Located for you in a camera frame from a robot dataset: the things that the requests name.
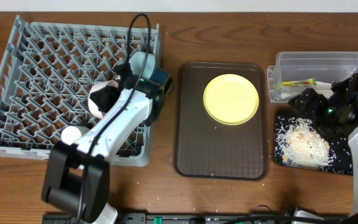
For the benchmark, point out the light blue small bowl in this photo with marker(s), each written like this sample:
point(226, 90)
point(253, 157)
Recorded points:
point(137, 60)

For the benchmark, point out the green snack wrapper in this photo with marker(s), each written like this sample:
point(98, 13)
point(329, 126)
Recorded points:
point(298, 83)

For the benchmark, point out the black flat waste tray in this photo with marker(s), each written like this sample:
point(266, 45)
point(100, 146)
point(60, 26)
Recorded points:
point(342, 162)

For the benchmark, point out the yellow round plate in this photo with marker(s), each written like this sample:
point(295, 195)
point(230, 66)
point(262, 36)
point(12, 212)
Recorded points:
point(231, 99)

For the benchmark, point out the pink small bowl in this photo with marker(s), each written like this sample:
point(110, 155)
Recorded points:
point(91, 106)

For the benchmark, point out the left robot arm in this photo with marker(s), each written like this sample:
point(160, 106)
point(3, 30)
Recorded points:
point(77, 177)

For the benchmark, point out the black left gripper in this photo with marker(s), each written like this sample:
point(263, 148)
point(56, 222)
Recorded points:
point(110, 97)

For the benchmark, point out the white cup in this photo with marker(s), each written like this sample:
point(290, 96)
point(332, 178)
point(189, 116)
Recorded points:
point(71, 133)

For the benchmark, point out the grey plastic dish rack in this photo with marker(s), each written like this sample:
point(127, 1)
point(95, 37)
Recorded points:
point(46, 75)

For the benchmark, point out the spilled rice pile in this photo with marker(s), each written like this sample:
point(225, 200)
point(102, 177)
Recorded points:
point(299, 145)

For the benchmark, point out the clear plastic waste bin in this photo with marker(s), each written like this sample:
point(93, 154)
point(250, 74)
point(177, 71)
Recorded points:
point(329, 67)

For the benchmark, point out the black rail at table edge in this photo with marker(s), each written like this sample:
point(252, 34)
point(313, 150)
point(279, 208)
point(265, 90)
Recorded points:
point(183, 218)

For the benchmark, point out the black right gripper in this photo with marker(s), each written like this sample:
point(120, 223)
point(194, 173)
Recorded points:
point(311, 110)

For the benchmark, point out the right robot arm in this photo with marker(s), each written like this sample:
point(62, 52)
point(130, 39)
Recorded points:
point(345, 121)

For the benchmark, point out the dark brown serving tray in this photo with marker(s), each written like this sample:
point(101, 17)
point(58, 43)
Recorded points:
point(206, 148)

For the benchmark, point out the white paper napkin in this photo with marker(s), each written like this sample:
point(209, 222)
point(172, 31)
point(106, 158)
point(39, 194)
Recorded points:
point(321, 88)

